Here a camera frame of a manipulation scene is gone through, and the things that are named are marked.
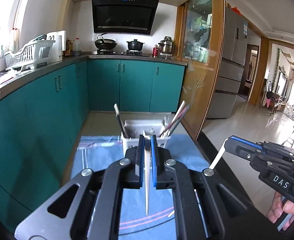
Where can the blue striped towel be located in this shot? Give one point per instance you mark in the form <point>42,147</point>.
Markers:
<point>136,222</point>

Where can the white chopstick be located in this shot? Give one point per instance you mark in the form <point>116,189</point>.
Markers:
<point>182,105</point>
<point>218,156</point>
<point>147,163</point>

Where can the black wok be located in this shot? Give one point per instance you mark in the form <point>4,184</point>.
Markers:
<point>102,43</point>

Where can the wooden glass sliding door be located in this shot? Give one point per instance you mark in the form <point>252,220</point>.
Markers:
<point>198,40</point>

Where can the right hand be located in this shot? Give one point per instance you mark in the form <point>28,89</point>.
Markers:
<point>277,208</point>

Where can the white plastic utensil basket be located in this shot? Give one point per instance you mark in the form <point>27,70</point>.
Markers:
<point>135,128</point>

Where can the black range hood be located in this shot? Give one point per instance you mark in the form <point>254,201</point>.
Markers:
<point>124,16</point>

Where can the white dish rack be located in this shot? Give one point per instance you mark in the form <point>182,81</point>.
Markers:
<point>32,54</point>

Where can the white cutting board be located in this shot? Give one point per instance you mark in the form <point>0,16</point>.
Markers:
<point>59,45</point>

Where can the black handled utensil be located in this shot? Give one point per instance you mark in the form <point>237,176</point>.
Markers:
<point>120,121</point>

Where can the red thermos bottle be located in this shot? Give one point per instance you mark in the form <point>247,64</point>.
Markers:
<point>155,51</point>

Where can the teal lower cabinets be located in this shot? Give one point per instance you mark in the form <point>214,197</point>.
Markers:
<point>42,114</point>

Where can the stainless steel stock pot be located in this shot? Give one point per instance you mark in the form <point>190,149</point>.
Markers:
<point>166,46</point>

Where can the black clay pot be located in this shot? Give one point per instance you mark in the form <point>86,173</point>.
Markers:
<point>135,45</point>

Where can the dark red chopstick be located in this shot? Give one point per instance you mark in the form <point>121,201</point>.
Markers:
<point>176,121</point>

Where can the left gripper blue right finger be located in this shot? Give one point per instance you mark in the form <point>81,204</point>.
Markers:
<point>206,206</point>

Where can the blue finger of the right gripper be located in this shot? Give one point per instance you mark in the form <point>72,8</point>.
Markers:
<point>239,149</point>
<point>249,143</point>

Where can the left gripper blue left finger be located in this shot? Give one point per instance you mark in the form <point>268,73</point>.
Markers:
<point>89,205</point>

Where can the silver refrigerator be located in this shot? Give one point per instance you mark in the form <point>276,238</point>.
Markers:
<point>232,64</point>

